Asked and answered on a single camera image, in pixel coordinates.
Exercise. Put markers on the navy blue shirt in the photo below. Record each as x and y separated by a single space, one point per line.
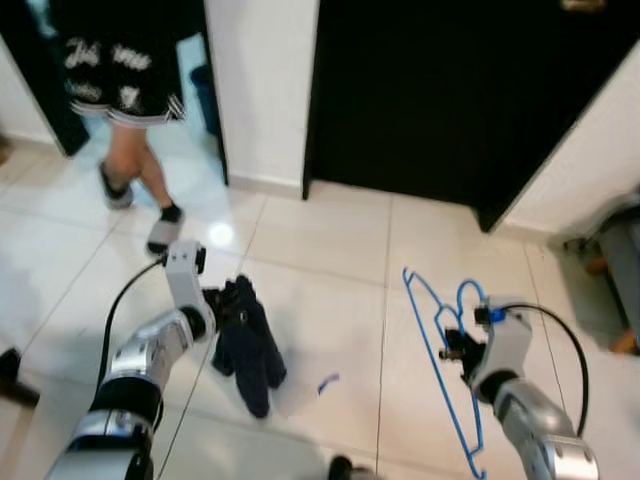
250 350

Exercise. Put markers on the blue plastic hanger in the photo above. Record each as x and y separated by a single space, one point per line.
421 313

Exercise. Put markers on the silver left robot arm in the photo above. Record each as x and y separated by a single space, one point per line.
130 380

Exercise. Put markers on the black robot foot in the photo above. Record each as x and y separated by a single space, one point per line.
350 468

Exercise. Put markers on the grey upholstered ottoman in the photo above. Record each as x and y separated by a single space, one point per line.
620 260

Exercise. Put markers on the black door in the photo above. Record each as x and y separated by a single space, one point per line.
450 90

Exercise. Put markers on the person in black shorts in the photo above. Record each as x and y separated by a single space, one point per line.
120 60

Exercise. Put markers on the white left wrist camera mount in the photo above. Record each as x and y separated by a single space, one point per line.
183 275

